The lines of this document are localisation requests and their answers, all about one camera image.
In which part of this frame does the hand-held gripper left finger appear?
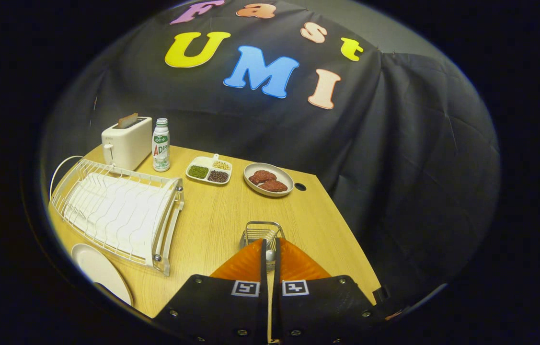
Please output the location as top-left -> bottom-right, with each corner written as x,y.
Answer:
154,238 -> 269,345

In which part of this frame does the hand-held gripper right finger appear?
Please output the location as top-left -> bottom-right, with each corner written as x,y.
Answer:
271,237 -> 385,345

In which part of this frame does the metal wire basket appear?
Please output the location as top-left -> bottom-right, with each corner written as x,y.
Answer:
240,221 -> 286,253

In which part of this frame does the beige round plate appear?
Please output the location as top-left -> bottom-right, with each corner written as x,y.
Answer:
71,243 -> 134,306

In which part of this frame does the white wire dish rack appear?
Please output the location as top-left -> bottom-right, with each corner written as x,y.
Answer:
49,155 -> 185,277

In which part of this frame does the beige meat plate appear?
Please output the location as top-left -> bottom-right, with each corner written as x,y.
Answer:
243,162 -> 295,198

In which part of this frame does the white divided bean dish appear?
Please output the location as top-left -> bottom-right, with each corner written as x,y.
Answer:
185,153 -> 233,185

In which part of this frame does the red meat patty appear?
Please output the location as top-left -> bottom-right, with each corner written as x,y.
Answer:
249,170 -> 277,185
259,179 -> 288,193

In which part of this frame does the black backdrop cloth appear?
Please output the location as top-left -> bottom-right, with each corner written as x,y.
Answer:
42,0 -> 500,307

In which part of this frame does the white bottle green label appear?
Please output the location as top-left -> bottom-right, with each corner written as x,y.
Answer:
151,118 -> 171,173

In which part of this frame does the white toaster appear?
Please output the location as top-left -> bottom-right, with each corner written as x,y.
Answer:
101,116 -> 153,172

